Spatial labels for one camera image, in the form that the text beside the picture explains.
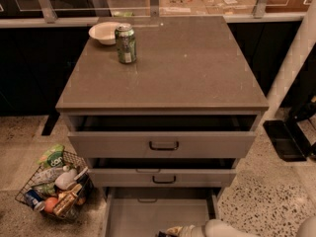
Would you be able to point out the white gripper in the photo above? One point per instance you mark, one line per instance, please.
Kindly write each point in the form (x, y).
(188, 231)

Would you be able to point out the blue rxbar blueberry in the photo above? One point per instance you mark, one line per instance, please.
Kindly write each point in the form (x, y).
(162, 234)

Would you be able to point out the black robot base tray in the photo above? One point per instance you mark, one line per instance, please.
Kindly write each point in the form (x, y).
(289, 141)

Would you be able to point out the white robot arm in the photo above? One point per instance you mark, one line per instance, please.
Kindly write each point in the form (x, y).
(298, 52)

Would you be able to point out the grey bottom drawer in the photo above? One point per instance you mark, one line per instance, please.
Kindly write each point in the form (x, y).
(145, 212)

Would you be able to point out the grey drawer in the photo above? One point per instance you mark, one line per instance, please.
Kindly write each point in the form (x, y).
(162, 144)
(145, 212)
(177, 173)

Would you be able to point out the grey middle drawer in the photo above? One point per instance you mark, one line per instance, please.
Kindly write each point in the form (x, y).
(177, 173)

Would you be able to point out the grey top drawer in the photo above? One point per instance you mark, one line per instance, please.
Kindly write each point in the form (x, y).
(162, 144)

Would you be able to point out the grey drawer cabinet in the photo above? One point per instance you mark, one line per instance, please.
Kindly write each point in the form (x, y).
(189, 75)

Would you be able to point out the brown snack box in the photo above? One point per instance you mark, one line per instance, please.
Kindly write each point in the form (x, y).
(64, 205)

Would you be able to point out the white plastic bottle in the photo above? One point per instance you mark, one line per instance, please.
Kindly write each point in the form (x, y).
(66, 179)

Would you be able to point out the clear water bottle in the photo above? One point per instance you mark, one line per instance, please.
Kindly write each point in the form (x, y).
(49, 175)

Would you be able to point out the green chip bag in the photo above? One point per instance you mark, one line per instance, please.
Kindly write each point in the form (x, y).
(53, 157)

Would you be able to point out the blue soda can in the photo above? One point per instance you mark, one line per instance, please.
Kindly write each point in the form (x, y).
(33, 199)

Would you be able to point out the green soda can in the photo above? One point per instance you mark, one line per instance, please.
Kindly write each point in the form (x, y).
(125, 42)

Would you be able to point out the white bowl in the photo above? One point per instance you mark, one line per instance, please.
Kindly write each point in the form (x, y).
(104, 33)

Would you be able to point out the wire basket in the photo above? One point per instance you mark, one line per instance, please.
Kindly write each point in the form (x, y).
(58, 192)

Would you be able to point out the metal railing frame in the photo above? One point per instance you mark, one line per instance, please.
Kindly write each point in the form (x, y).
(55, 13)

